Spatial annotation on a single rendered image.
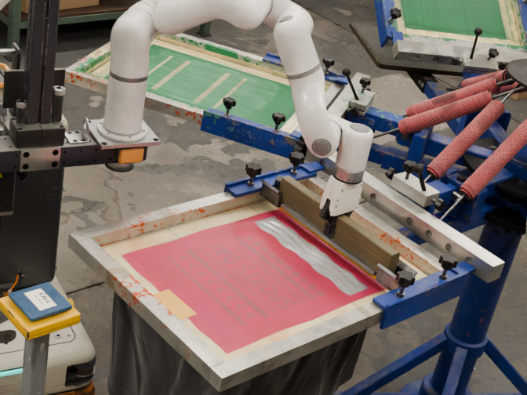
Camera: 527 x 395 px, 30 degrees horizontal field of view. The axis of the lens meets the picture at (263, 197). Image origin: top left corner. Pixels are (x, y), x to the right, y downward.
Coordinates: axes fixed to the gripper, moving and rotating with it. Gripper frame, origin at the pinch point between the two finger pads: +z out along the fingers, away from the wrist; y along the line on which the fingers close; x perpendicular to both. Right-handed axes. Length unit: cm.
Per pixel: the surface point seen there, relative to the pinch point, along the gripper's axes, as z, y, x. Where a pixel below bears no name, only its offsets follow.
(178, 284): 6.0, 45.4, -4.6
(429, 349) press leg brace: 72, -73, -5
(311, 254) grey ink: 5.7, 7.3, 0.7
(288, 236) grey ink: 5.2, 7.8, -7.9
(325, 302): 6.0, 18.3, 17.2
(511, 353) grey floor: 102, -139, -7
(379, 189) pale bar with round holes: -2.5, -22.7, -6.3
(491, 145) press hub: 1, -86, -15
